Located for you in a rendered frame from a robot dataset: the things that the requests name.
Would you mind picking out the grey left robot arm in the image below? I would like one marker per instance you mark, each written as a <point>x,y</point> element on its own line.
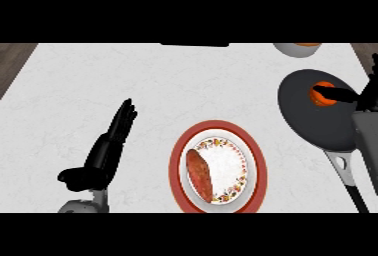
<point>87,203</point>

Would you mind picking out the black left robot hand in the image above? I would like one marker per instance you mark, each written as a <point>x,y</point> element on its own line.
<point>103,151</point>

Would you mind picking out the white bowl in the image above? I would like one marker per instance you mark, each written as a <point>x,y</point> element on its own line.
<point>297,49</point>

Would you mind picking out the orange squash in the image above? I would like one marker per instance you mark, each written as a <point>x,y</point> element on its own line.
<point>322,97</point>

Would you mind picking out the reddish brown sweet potato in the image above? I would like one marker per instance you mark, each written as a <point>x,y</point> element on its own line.
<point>199,175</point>

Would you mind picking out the red rimmed white plate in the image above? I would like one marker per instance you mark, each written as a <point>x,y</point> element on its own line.
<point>223,166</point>

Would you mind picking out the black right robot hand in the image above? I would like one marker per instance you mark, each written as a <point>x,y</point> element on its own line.
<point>344,94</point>

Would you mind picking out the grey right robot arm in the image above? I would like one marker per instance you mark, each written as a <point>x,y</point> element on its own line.
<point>367,150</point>

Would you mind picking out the dark grey frying pan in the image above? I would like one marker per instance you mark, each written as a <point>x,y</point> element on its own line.
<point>314,113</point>

